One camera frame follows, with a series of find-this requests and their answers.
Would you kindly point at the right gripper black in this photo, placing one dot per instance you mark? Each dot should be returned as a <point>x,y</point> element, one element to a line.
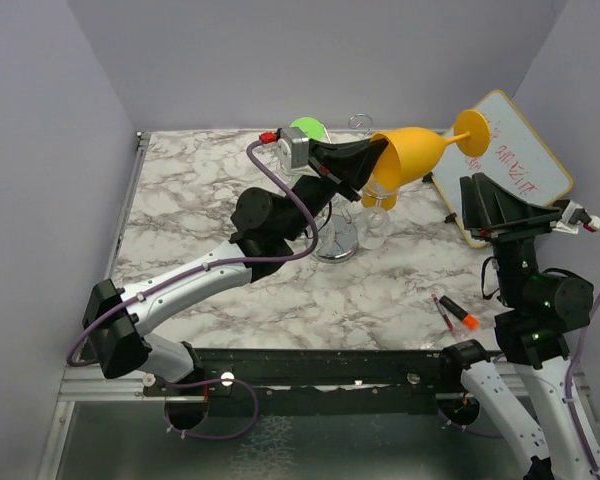
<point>493,212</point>

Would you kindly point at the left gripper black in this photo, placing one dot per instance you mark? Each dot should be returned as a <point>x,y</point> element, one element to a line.
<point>344,166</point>

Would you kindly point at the orange plastic goblet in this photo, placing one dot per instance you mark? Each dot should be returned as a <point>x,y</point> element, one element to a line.
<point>413,152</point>
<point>374,199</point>

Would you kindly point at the green plastic wine glass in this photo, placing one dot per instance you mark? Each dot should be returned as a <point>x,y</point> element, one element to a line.
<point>311,127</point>

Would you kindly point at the clear wine glass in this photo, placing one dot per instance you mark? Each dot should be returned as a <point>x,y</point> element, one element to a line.
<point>374,223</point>

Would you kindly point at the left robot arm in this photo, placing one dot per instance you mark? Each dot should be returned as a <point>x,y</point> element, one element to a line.
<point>271,230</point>

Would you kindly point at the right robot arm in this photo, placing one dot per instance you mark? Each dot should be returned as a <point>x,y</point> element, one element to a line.
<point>555,440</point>

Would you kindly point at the chrome wine glass rack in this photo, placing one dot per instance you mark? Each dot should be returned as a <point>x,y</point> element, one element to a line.
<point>337,238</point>

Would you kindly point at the black orange highlighter marker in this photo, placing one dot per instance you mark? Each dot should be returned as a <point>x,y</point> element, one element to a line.
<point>454,309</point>

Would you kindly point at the red pen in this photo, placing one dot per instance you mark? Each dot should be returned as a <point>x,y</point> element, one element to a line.
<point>443,314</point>

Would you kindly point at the small whiteboard yellow frame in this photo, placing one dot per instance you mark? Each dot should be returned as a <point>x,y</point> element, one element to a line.
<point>517,159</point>

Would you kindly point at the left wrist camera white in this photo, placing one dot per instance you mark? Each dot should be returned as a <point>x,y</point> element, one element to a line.
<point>292,148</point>

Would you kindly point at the black front rail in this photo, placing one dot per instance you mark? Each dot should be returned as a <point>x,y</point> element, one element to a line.
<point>318,382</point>

